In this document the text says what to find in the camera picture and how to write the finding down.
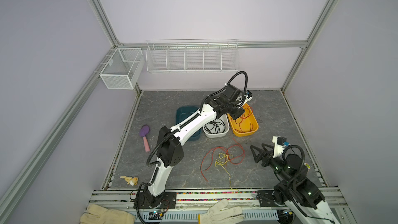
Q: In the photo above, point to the white wire mesh box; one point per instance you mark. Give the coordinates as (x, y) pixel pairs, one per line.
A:
(123, 68)

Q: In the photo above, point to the white plastic bin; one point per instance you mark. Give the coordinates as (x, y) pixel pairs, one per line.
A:
(217, 128)

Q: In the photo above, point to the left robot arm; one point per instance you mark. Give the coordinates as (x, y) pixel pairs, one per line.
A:
(168, 151)

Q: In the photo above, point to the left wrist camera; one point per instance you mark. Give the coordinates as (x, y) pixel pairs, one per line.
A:
(244, 98)

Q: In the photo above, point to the white work glove left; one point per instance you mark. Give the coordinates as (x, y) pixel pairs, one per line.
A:
(99, 215)

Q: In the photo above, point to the white work glove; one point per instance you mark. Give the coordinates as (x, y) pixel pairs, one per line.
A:
(99, 215)
(220, 214)

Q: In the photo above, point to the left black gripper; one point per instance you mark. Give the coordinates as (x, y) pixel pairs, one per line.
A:
(240, 112)

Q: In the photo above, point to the purple pink hairbrush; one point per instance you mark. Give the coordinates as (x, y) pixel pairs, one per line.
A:
(143, 132)

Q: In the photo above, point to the teal plastic bin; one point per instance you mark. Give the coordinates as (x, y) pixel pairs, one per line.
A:
(185, 112)

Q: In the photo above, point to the small wooden hand figure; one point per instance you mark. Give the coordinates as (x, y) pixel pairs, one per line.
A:
(130, 180)

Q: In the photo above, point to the long white wire basket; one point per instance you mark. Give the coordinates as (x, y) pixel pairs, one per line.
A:
(192, 55)

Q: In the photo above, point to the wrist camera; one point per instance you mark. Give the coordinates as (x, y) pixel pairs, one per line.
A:
(244, 98)
(280, 143)

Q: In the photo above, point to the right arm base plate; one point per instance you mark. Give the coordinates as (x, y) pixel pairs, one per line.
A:
(266, 198)

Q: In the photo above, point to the white work glove centre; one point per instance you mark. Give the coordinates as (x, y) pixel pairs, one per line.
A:
(220, 214)

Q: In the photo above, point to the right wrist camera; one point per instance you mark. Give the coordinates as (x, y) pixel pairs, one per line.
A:
(280, 143)

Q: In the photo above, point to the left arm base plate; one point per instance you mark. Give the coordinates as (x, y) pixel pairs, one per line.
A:
(165, 200)

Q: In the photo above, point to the yellow plastic bin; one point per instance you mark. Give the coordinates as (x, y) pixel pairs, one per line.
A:
(246, 124)

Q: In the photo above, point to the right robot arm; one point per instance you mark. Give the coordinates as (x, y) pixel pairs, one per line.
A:
(294, 191)

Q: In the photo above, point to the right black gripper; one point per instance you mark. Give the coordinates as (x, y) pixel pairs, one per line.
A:
(268, 160)

